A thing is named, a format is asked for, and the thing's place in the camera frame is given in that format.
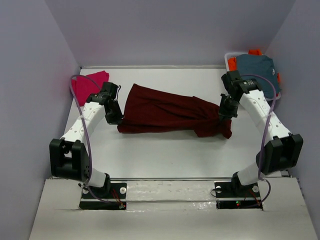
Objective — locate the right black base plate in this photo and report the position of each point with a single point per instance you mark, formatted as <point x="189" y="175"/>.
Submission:
<point x="227" y="198"/>

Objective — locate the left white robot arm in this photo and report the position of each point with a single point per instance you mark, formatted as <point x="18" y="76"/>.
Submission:
<point x="71" y="155"/>

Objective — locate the dark red t shirt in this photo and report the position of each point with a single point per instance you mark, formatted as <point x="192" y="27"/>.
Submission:
<point x="152" y="111"/>

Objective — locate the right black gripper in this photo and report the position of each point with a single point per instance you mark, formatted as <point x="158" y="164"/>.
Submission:
<point x="226" y="113"/>

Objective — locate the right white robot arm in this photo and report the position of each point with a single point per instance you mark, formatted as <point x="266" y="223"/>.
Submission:
<point x="280" y="148"/>

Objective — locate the white laundry basket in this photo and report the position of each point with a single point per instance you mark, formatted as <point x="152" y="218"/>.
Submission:
<point x="227" y="58"/>

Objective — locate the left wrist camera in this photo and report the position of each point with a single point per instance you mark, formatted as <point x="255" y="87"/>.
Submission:
<point x="111" y="89"/>

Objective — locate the teal blue t shirt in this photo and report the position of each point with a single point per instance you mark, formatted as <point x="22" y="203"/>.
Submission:
<point x="251" y="66"/>

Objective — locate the orange t shirt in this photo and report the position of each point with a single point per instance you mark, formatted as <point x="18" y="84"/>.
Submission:
<point x="232" y="65"/>

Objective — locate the folded pink t shirt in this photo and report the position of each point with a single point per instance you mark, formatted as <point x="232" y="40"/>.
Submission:
<point x="91" y="84"/>

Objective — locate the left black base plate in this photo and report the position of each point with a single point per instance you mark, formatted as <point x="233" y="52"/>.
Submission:
<point x="114" y="200"/>

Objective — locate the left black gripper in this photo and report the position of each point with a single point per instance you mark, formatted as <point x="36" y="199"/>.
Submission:
<point x="117" y="119"/>

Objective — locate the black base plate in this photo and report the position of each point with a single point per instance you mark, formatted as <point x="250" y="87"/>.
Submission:
<point x="227" y="198"/>
<point x="114" y="200"/>

